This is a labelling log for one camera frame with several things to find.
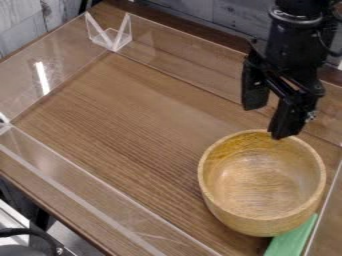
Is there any clear acrylic corner bracket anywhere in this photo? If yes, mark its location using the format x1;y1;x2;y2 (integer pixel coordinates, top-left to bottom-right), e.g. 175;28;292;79
84;13;132;52

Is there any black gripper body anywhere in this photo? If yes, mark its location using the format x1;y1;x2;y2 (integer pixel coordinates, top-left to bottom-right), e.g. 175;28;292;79
244;6;327;98

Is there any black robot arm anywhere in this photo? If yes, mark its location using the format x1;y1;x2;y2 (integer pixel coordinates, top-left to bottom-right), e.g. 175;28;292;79
240;0;342;140

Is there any brown wooden bowl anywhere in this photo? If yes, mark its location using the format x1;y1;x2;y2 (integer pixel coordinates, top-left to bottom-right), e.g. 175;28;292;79
197;129;327;237

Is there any green block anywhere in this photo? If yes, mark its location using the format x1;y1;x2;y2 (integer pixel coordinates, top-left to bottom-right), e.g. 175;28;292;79
263;214;318;256

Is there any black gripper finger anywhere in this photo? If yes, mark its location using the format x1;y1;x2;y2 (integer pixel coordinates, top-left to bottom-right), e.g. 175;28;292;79
241;61;270;111
267;97;318;140

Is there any black cable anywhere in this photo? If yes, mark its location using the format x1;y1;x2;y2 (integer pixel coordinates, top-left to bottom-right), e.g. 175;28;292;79
0;227;58;256

